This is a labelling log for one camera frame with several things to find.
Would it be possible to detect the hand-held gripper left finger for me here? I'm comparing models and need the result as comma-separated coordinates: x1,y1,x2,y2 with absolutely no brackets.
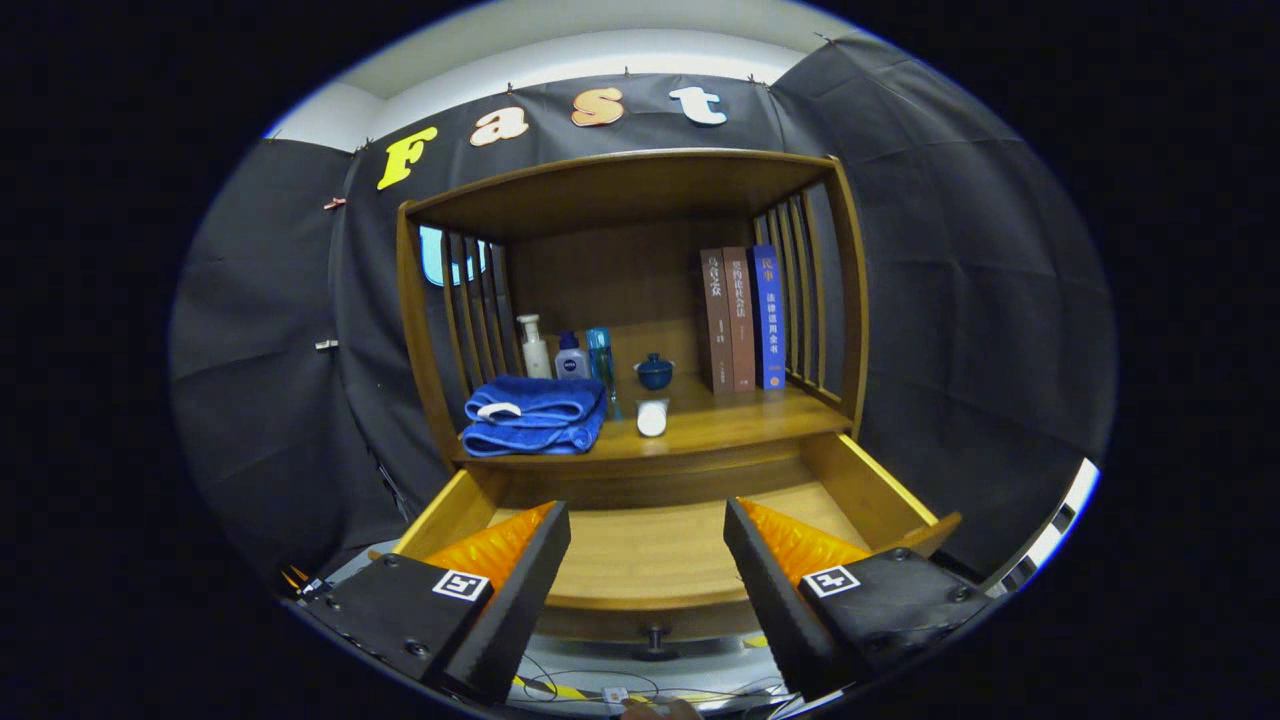
300,501,572,706

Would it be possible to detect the dark brown book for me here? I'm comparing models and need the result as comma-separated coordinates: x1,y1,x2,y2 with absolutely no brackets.
699,248,735,395

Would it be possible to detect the wooden cabinet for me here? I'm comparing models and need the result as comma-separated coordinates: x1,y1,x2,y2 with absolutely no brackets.
396,148,871,501

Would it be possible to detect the blue book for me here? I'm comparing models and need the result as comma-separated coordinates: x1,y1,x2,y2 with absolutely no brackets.
750,244,788,391

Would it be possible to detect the white pump bottle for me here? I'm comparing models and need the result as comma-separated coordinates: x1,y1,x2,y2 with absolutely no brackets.
516,314,553,380

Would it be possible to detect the teal slim bottle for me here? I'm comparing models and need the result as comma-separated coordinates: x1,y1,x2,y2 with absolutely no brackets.
586,327,621,421

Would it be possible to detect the black backdrop cloth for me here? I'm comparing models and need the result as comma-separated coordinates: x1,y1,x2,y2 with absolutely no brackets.
168,35,1119,591

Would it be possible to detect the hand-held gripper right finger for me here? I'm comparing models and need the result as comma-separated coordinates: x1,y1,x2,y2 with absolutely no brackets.
723,498,996,701

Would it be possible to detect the wooden drawer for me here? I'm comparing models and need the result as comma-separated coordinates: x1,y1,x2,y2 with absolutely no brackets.
368,432,964,661

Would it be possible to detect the reddish brown book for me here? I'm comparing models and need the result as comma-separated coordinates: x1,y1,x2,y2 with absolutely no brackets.
722,246,757,393

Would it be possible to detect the blue capped lotion bottle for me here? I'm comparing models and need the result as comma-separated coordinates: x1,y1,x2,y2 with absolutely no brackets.
554,331,592,381

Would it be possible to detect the white vented appliance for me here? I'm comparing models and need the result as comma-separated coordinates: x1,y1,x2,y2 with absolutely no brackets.
985,458,1101,596

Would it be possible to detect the wooden countertop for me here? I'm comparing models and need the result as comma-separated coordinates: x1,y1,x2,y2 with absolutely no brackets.
450,375,853,466

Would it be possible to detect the blue folded towel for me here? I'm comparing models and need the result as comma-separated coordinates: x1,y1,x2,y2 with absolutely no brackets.
461,375,609,458

